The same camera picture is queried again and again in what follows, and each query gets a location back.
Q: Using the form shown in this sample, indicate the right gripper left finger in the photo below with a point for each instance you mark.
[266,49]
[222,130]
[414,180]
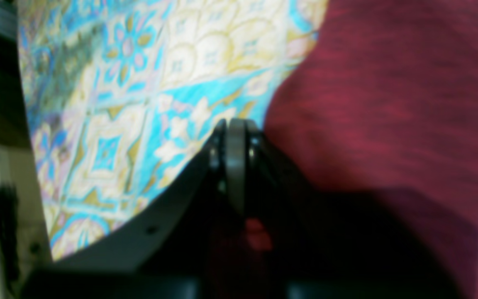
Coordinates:
[116,267]

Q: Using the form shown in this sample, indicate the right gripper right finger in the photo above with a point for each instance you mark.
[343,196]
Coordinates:
[329,245]

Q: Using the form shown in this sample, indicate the dark red t-shirt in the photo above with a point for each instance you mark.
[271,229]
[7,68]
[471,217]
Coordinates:
[387,102]

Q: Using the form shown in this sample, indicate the patterned tablecloth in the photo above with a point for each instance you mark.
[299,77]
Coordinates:
[121,94]

